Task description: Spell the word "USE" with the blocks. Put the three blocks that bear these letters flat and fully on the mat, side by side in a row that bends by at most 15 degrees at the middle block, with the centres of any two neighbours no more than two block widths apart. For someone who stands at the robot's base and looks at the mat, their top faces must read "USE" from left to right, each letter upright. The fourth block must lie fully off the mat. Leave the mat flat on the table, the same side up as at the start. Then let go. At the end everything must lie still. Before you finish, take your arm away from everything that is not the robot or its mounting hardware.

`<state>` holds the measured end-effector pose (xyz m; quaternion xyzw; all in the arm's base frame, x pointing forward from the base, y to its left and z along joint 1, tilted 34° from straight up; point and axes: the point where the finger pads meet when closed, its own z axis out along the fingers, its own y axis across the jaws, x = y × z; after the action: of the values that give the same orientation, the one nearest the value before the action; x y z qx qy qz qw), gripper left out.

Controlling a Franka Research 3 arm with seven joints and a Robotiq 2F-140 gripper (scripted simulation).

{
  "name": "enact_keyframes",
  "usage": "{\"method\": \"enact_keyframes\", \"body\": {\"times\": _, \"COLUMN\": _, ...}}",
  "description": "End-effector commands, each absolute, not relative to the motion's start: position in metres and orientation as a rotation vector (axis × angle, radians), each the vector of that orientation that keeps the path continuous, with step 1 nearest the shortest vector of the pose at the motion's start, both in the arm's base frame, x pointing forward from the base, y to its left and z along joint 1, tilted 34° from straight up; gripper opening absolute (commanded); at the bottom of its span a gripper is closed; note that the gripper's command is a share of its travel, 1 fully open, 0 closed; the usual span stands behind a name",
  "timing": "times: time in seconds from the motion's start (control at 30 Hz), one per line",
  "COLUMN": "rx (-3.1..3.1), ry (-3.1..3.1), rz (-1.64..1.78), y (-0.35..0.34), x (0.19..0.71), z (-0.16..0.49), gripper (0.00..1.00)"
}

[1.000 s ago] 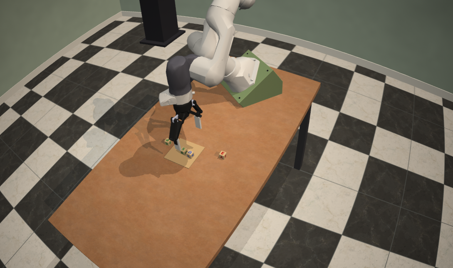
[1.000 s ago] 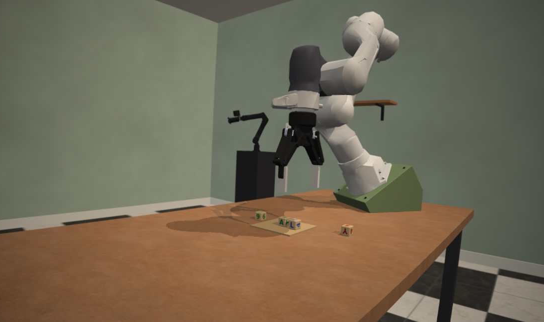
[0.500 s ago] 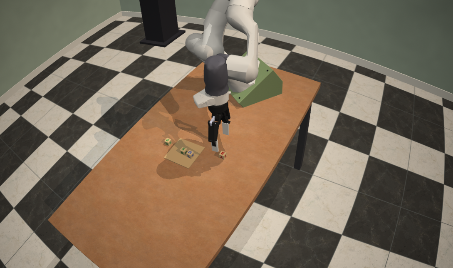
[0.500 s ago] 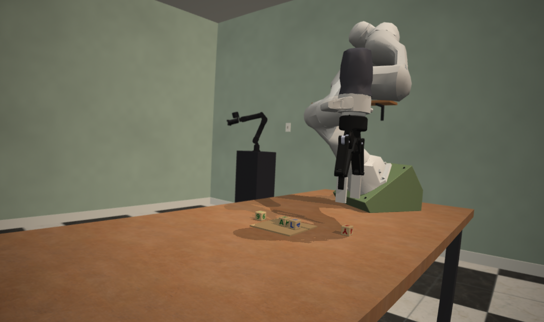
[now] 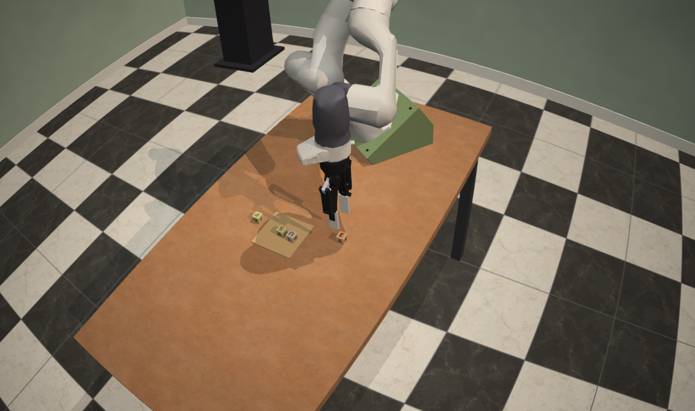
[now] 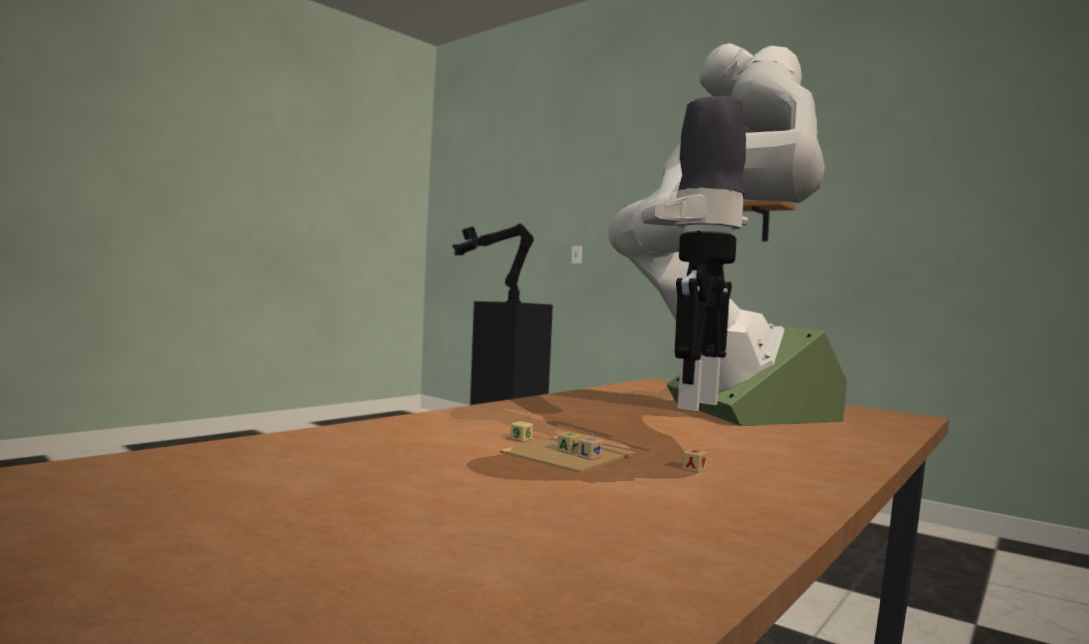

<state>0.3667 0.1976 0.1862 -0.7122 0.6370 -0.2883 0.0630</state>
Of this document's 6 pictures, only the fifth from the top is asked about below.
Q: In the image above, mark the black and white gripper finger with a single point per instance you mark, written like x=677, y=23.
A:
x=344, y=194
x=329, y=196

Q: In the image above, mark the tan flat mat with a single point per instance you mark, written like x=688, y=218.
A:
x=268, y=239

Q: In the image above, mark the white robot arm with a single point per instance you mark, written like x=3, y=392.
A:
x=366, y=112

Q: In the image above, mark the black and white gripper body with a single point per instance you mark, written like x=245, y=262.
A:
x=331, y=169

